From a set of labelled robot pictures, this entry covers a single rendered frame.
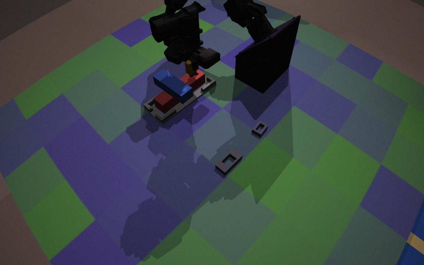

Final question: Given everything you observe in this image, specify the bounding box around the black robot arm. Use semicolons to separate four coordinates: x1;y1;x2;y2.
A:
149;0;278;64

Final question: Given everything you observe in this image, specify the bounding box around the blue bar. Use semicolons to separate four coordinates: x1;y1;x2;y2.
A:
153;69;193;104

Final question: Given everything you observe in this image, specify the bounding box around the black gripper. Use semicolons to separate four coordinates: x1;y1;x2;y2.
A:
164;28;220;71

